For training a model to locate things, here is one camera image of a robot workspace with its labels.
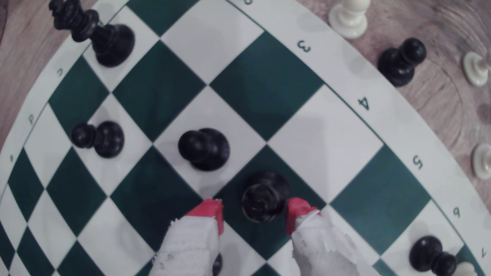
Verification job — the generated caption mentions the green and white chess mat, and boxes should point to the green and white chess mat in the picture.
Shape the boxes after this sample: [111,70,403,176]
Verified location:
[0,0,491,276]

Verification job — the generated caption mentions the white pawn chess piece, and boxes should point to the white pawn chess piece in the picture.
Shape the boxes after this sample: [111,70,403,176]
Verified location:
[462,52,491,87]
[328,0,371,40]
[471,144,491,180]

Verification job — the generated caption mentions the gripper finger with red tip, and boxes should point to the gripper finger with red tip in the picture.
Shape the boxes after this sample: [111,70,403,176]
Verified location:
[286,197,381,276]
[149,199,225,276]

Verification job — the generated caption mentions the black king chess piece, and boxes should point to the black king chess piece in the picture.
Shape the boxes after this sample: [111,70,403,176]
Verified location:
[49,0,136,68]

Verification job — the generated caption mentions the black bishop chess piece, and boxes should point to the black bishop chess piece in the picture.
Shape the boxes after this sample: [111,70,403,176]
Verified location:
[242,171,291,224]

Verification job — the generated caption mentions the black pawn chess piece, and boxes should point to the black pawn chess piece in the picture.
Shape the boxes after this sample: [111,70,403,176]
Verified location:
[377,38,427,87]
[409,236,458,276]
[178,128,231,171]
[71,121,125,158]

